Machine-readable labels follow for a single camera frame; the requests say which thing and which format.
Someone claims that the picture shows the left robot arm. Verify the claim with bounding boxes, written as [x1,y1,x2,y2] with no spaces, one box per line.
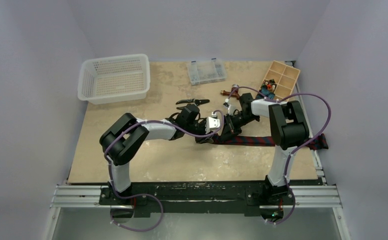
[99,103,222,205]

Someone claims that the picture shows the clear plastic organizer box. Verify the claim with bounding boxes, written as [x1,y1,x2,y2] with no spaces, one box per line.
[187,58,227,86]

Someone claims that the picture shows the purple cable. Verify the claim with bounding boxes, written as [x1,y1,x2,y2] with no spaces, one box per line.
[227,86,332,226]
[103,109,225,232]

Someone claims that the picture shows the black pliers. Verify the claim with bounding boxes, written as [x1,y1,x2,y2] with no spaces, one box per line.
[175,98,210,110]

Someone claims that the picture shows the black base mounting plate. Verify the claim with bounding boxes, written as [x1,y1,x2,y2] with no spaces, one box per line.
[99,180,294,220]

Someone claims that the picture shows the multicolour rolled tie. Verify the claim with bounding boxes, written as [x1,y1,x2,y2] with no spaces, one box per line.
[261,79,277,93]

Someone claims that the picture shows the wooden compartment box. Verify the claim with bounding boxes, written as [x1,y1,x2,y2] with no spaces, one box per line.
[263,60,301,100]

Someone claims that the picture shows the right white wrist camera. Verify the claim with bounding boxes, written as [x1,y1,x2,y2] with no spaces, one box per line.
[223,98,238,116]

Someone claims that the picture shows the red navy striped tie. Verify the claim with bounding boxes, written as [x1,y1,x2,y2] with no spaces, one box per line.
[211,133,329,151]

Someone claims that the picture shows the aluminium frame rail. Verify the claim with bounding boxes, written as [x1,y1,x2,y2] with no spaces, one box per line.
[41,184,352,240]

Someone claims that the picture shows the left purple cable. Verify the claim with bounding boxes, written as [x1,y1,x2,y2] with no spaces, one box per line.
[103,109,225,232]

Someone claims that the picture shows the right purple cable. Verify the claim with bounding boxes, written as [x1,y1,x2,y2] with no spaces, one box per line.
[227,86,332,226]

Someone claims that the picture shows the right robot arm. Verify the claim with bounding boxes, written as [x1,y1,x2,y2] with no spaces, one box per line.
[219,93,309,204]

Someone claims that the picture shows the white plastic basket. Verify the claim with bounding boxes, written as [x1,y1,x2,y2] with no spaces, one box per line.
[77,54,151,105]

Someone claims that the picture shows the blue patterned rolled tie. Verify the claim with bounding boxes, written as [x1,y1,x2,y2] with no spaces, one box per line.
[262,91,276,100]

